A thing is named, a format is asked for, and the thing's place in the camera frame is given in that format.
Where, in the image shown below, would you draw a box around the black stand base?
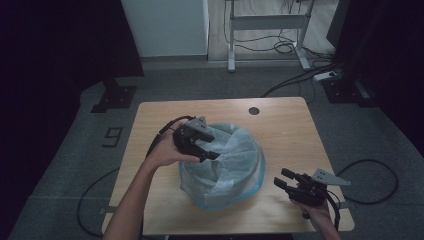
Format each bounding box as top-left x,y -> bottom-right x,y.
321,74 -> 378,108
90,78 -> 138,114

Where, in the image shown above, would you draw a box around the white power strip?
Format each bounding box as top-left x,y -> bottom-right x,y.
313,70 -> 338,82

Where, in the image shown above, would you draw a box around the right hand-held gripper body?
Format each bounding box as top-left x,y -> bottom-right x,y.
287,168 -> 352,208

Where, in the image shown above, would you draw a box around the dark curtain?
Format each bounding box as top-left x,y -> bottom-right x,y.
326,0 -> 424,158
0,0 -> 145,234

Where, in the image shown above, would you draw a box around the person's left hand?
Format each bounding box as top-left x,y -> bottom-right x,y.
151,120 -> 201,168

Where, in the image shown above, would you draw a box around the white metal desk frame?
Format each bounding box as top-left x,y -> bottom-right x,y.
224,0 -> 316,73

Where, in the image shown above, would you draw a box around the black cables under desk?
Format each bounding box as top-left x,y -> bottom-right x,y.
223,0 -> 336,63

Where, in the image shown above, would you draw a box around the looped black floor cable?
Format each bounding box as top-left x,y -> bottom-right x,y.
335,158 -> 399,205

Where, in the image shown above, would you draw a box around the white blue-edged plastic bag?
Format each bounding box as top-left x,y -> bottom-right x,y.
178,122 -> 267,212

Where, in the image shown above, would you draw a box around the white cabinet panel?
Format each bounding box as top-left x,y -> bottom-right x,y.
120,0 -> 210,58

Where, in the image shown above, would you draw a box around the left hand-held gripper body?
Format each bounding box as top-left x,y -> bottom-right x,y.
173,115 -> 209,157

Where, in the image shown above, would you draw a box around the curved black floor cable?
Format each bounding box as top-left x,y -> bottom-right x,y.
77,167 -> 120,238

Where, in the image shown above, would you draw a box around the person's right hand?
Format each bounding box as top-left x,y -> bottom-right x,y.
289,198 -> 331,223

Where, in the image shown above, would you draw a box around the long black floor cable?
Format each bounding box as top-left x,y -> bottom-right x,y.
260,63 -> 338,98

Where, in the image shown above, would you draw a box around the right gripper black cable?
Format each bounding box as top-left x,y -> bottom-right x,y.
324,191 -> 342,232

